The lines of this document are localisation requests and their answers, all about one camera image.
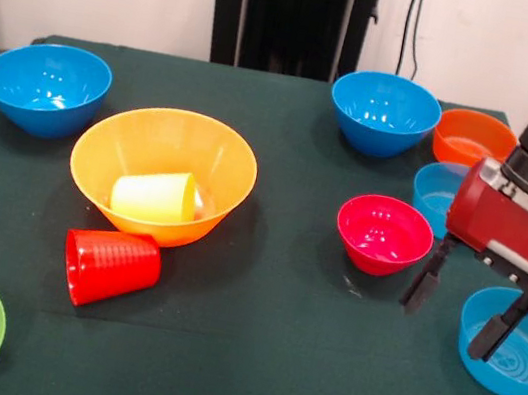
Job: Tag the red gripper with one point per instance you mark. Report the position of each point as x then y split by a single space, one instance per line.
502 227

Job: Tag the pink bowl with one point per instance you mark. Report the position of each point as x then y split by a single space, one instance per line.
375 257

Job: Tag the large yellow bowl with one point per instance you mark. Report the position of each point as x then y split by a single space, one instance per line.
167 141

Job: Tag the large blue bowl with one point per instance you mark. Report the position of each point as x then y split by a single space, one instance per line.
44 85
383 121

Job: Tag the orange bowl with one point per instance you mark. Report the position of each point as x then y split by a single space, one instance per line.
462 134

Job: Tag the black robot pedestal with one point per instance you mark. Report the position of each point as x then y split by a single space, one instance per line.
295 10

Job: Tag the small blue bowl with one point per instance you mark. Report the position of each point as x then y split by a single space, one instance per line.
517 382
427 194

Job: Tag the red cup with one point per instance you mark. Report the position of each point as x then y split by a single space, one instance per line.
116 264

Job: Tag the yellow cup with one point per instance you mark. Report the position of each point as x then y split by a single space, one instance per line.
152 196

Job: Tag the dark green tablecloth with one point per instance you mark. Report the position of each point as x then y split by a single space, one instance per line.
242 356

